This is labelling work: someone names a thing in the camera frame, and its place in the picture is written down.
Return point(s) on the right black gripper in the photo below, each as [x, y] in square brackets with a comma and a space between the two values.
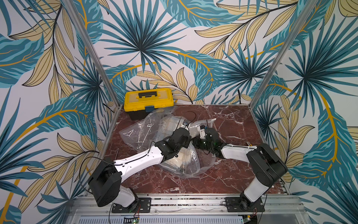
[205, 137]

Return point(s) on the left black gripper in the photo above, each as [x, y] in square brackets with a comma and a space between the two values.
[187, 141]

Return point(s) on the beige plaid blanket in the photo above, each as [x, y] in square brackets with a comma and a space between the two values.
[187, 161]

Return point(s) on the clear plastic vacuum bag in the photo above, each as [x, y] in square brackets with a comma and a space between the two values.
[141, 135]

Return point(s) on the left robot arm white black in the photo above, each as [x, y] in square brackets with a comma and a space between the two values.
[105, 182]

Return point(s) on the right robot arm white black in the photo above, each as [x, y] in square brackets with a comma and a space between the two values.
[266, 165]

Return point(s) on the yellow black toolbox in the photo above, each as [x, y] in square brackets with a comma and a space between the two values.
[138, 104]

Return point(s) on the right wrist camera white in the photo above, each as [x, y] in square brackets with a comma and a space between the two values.
[202, 133]

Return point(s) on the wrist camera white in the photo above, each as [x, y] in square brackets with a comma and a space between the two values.
[185, 124]
[202, 133]

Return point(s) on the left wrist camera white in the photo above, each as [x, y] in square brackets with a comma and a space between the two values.
[185, 124]

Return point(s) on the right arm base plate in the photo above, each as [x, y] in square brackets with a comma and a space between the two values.
[238, 204]

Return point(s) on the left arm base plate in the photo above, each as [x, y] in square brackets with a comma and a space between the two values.
[142, 204]

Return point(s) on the aluminium front rail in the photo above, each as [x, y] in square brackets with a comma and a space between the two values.
[190, 209]

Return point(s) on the right aluminium frame post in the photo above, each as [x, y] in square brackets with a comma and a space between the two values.
[286, 45]

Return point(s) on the aluminium frame post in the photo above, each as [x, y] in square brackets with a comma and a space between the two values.
[74, 15]
[286, 45]

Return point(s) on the left aluminium frame post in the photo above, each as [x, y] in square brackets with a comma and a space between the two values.
[74, 15]

